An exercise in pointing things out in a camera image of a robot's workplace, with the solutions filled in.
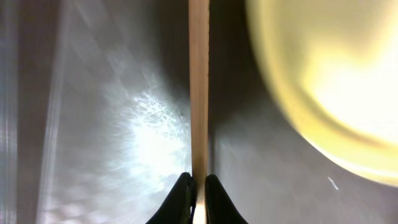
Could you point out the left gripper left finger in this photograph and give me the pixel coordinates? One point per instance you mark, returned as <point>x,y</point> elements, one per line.
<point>176,208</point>

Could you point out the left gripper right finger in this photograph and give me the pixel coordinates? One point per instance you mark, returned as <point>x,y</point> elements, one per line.
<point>219,207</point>

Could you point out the yellow plate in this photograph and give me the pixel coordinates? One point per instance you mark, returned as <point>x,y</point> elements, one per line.
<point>331,67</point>

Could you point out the wooden chopstick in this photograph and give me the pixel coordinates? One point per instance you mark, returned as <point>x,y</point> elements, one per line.
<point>199,17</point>

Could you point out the brown serving tray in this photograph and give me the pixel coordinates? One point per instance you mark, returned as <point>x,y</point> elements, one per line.
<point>95,120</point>

